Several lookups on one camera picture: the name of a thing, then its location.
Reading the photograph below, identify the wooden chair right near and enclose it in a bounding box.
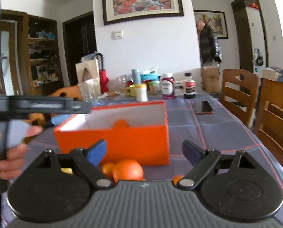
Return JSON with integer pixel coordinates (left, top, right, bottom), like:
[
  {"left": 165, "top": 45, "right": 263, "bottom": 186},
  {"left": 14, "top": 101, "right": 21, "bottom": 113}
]
[{"left": 253, "top": 79, "right": 283, "bottom": 167}]

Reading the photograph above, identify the wooden chair left far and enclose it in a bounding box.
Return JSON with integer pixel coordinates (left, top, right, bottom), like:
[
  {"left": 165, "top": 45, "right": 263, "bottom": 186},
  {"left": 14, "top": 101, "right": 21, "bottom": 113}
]
[{"left": 25, "top": 85, "right": 83, "bottom": 127}]

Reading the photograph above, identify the cardboard box on table end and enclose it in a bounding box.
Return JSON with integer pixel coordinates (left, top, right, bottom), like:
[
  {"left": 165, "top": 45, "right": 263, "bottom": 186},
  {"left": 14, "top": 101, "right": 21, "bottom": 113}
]
[{"left": 201, "top": 66, "right": 221, "bottom": 93}]

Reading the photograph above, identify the red folded umbrella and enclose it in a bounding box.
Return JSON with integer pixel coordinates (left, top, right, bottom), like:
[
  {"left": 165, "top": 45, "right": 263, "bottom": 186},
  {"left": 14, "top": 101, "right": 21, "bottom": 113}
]
[{"left": 97, "top": 52, "right": 109, "bottom": 94}]

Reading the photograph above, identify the teal plastic container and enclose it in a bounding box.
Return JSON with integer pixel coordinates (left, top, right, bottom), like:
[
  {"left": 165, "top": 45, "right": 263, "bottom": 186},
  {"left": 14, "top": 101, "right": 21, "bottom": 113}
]
[{"left": 140, "top": 71, "right": 160, "bottom": 82}]

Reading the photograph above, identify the blue tumbler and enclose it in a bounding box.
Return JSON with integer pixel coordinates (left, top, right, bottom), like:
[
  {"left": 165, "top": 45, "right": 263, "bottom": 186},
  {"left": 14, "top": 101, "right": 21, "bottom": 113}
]
[{"left": 132, "top": 69, "right": 141, "bottom": 85}]

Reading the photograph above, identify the clear drinking glass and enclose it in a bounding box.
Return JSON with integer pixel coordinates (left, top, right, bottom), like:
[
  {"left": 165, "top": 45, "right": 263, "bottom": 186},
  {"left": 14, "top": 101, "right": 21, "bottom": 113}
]
[{"left": 114, "top": 76, "right": 127, "bottom": 96}]

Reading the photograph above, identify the dark wooden bookshelf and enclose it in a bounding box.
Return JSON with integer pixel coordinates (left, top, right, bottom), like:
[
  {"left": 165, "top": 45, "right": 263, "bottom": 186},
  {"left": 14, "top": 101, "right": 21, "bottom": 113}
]
[{"left": 0, "top": 10, "right": 64, "bottom": 96}]

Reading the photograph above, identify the black smartphone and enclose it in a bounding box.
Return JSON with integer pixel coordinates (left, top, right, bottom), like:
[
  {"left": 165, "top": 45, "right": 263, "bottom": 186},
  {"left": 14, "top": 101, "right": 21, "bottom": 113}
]
[{"left": 194, "top": 100, "right": 214, "bottom": 115}]

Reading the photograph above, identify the small tangerine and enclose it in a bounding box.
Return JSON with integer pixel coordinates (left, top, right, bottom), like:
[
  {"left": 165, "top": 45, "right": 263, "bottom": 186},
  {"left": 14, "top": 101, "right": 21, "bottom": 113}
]
[
  {"left": 101, "top": 163, "right": 115, "bottom": 179},
  {"left": 172, "top": 174, "right": 184, "bottom": 186}
]

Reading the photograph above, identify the framed landscape painting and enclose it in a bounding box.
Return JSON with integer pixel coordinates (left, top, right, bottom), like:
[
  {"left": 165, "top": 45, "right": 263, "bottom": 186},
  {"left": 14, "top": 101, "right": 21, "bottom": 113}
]
[{"left": 194, "top": 10, "right": 228, "bottom": 39}]

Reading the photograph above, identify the white wall switch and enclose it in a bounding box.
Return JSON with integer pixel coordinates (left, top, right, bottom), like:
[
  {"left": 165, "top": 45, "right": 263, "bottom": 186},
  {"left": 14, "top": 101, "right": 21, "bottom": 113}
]
[{"left": 112, "top": 30, "right": 124, "bottom": 40}]

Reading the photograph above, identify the wooden chair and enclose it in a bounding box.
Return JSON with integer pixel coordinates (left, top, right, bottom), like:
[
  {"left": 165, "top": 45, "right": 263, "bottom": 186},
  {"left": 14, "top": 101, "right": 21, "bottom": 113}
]
[
  {"left": 25, "top": 85, "right": 83, "bottom": 127},
  {"left": 221, "top": 68, "right": 259, "bottom": 126},
  {"left": 253, "top": 79, "right": 283, "bottom": 167}
]

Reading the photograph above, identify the small tangerine front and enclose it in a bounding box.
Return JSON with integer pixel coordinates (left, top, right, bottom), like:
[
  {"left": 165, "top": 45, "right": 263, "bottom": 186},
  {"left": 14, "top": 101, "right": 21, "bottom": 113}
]
[{"left": 172, "top": 174, "right": 184, "bottom": 186}]

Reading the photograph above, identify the large orange by box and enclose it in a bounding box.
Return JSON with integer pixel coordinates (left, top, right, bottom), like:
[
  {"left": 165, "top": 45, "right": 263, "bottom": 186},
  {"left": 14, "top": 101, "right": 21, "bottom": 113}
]
[{"left": 112, "top": 160, "right": 144, "bottom": 183}]

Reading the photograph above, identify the dark hanging jacket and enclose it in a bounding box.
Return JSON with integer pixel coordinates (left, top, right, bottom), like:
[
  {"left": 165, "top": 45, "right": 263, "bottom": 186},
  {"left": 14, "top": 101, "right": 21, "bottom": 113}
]
[{"left": 197, "top": 20, "right": 222, "bottom": 67}]

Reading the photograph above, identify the orange cardboard box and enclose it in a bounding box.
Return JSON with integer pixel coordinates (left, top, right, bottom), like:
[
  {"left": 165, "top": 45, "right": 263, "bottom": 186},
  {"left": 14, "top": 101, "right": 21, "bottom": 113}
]
[{"left": 54, "top": 100, "right": 170, "bottom": 166}]

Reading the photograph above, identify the white jar yellow lid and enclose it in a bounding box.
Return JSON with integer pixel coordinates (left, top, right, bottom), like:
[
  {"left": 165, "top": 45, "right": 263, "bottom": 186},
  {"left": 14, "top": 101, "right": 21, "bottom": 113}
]
[{"left": 134, "top": 83, "right": 148, "bottom": 102}]

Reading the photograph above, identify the person left hand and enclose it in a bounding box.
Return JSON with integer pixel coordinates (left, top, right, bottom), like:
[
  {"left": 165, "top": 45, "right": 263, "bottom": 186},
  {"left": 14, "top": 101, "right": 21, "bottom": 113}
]
[{"left": 0, "top": 125, "right": 44, "bottom": 181}]

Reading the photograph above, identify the wooden chair right far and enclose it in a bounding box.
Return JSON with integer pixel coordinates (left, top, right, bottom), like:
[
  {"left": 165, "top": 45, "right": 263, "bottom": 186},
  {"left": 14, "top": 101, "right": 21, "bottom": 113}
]
[{"left": 221, "top": 68, "right": 259, "bottom": 126}]

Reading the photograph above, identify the green mug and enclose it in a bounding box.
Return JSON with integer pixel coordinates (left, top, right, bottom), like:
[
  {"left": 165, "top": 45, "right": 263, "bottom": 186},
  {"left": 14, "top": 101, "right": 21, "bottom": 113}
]
[{"left": 125, "top": 85, "right": 137, "bottom": 97}]

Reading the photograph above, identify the large orange front left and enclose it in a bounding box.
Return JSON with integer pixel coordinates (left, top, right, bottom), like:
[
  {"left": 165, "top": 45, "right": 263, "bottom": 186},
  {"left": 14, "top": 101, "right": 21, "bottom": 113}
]
[{"left": 113, "top": 120, "right": 130, "bottom": 128}]

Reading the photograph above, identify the dark glass bottle red label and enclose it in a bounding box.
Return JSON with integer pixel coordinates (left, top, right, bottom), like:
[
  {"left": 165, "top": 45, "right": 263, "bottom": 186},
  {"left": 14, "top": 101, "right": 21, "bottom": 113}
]
[{"left": 183, "top": 73, "right": 196, "bottom": 99}]

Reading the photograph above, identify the small tangerine behind left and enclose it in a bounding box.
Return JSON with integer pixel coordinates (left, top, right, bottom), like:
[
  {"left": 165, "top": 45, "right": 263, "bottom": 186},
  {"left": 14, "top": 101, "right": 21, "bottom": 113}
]
[{"left": 101, "top": 163, "right": 115, "bottom": 179}]

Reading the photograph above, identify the framed food painting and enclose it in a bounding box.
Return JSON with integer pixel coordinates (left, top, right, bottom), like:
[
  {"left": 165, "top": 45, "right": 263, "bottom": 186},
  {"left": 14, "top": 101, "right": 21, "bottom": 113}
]
[{"left": 102, "top": 0, "right": 184, "bottom": 26}]

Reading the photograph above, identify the small jar green lid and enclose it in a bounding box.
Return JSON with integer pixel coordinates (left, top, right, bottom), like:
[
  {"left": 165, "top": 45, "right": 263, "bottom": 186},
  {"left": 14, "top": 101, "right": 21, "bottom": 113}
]
[{"left": 149, "top": 81, "right": 157, "bottom": 94}]

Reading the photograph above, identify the yellow mango near left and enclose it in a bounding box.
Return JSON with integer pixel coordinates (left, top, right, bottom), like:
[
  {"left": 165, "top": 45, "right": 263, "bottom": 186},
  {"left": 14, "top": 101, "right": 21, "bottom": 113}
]
[{"left": 61, "top": 168, "right": 73, "bottom": 174}]

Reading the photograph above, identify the purple vitamin bottle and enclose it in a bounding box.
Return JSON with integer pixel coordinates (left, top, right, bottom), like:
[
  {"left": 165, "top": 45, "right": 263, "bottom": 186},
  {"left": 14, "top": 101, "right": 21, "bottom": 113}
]
[{"left": 160, "top": 73, "right": 175, "bottom": 99}]

